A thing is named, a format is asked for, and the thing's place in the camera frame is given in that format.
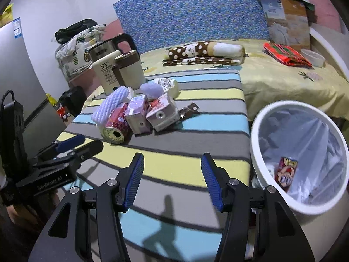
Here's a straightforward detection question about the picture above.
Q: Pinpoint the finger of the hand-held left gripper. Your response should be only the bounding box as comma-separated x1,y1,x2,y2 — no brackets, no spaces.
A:
33,140,104,167
35,134,86,160

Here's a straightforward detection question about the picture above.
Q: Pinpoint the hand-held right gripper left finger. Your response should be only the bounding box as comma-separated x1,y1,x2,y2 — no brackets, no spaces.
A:
29,152,145,262

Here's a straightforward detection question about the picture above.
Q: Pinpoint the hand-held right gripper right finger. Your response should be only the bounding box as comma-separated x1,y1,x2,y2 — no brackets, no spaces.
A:
200,153,319,262

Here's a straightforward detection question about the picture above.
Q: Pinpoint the red soda can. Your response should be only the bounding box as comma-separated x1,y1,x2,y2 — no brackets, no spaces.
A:
102,102,132,144

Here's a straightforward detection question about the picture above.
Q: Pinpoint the white round trash bin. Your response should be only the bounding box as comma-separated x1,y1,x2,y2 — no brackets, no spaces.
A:
249,100,349,215

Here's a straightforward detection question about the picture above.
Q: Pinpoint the clear plastic bin liner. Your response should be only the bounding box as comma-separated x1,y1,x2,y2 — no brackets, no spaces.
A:
258,108,345,205

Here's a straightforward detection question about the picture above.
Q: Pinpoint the small red toy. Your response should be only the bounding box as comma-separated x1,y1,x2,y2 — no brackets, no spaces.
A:
56,106,69,121

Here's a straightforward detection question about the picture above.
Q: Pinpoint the black box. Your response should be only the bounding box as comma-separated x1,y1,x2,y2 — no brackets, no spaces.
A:
58,86,88,121

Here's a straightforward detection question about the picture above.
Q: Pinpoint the striped tablecloth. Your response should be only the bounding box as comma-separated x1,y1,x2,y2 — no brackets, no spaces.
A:
56,69,251,262

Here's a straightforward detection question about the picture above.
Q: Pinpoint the brown snack wrapper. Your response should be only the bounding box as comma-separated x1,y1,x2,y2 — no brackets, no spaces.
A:
178,103,201,119

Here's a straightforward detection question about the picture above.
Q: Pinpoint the red cartoon snack box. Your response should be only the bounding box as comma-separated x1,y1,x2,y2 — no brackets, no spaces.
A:
276,156,299,193

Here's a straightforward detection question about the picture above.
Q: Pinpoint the cream insulated cup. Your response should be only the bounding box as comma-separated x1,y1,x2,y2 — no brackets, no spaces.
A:
92,50,122,95

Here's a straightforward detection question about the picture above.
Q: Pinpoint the pale purple crumpled ball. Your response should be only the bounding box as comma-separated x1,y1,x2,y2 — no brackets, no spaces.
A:
140,83,163,99

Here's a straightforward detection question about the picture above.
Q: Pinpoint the pineapple print bundle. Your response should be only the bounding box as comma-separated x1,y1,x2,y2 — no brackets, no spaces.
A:
55,24,107,83

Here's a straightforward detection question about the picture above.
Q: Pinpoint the cream jug with brown lid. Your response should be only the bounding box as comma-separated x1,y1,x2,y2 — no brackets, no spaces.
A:
113,50,147,88

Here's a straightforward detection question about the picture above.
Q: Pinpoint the grey refrigerator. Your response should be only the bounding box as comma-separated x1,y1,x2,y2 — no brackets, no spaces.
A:
0,19,66,157

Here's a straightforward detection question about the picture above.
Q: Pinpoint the stainless steel electric kettle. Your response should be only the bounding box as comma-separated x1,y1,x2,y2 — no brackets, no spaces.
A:
87,33,137,63

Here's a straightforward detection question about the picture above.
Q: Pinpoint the black bag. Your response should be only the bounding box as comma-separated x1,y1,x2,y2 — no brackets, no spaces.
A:
55,19,98,44

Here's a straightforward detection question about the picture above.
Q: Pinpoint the bed with yellow sheet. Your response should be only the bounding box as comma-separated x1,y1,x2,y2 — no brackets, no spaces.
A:
136,37,349,127

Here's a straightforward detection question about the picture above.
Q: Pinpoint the brown polka-dot blanket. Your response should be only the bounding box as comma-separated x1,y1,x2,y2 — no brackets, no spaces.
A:
163,41,246,66

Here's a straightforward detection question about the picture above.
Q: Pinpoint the yellow packet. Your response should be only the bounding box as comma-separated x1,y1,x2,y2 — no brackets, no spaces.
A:
0,3,15,28

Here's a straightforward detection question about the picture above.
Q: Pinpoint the red patterned folded cloth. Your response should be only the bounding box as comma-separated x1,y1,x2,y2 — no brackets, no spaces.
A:
263,43,313,68

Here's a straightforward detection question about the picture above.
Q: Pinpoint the white bowl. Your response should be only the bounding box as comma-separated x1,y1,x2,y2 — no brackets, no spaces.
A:
300,48,326,67

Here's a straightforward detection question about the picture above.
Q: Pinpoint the blue patterned mattress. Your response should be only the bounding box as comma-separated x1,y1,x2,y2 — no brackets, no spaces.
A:
113,0,281,53

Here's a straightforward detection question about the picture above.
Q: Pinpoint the cardboard product box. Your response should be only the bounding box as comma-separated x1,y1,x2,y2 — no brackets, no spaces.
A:
259,0,312,53

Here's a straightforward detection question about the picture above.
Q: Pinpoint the black cable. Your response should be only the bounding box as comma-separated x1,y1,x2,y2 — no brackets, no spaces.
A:
0,90,15,110

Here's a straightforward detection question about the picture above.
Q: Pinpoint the white bed frame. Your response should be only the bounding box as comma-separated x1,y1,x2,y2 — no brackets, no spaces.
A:
309,22,349,84

